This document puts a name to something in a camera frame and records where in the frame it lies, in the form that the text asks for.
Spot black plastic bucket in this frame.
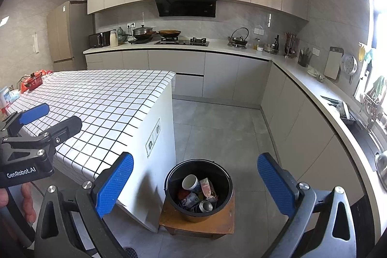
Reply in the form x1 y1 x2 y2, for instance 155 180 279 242
164 159 234 223

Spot island power sockets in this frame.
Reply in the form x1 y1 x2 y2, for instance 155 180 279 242
146 119 161 158

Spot small white dish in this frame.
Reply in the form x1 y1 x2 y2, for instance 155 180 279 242
307 67 325 82

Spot dark utensil holder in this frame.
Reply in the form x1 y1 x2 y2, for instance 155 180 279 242
298 47 312 67

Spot yellow hanging cloth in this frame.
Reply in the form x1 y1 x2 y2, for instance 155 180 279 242
358 42 375 62

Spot red white snack packet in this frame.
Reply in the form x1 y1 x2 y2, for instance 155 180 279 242
200 178 219 198

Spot kitchen sink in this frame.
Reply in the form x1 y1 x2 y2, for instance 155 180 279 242
320 95 387 180

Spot red storage basket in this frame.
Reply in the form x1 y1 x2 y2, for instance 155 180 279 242
19 72 44 92

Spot blue white milk carton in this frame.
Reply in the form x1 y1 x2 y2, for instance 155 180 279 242
178 192 201 210

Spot black range hood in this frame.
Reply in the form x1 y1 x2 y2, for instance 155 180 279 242
151 0 218 17

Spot white kitchen island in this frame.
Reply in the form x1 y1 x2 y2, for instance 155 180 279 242
116 72 177 234

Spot metal colander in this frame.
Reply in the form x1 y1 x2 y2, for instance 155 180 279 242
341 53 358 84

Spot brown wooden stool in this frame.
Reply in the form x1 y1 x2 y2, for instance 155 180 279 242
159 192 236 240

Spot black gas stove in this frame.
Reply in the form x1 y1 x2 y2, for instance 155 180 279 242
154 37 210 47

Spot beige refrigerator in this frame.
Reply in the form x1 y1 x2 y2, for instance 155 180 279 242
47 1 91 73

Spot light blue tissue pack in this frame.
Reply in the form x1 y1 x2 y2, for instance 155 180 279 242
0 87 22 104

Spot black microwave oven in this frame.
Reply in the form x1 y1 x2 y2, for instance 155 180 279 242
88 31 112 48

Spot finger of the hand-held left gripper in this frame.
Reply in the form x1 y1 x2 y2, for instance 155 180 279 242
1 117 83 146
0 103 50 138

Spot white black checkered tablecloth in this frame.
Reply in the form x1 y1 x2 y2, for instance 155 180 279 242
6 69 176 180

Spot black wok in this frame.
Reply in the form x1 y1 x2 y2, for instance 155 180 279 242
158 30 182 39

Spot blue soda can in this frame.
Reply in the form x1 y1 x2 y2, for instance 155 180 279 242
198 200 214 213

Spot person's left hand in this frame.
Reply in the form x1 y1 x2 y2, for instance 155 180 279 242
0 182 38 224

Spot white cutting board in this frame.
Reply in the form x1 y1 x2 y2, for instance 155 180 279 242
323 47 343 80

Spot metal kettle with tall handle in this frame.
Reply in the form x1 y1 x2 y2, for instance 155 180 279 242
228 27 249 44

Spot blue paper cup white inside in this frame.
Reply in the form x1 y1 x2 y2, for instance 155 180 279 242
182 174 200 192

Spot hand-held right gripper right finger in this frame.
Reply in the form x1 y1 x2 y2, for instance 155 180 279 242
257 152 358 258

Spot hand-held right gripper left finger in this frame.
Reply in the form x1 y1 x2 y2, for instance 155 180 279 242
33 152 134 258

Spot kitchen window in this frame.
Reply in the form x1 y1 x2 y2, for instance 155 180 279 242
364 0 387 101

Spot beige base cabinets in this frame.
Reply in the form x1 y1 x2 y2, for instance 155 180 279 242
83 40 387 216

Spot grey pot with lid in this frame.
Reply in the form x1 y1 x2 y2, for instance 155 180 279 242
132 25 159 40

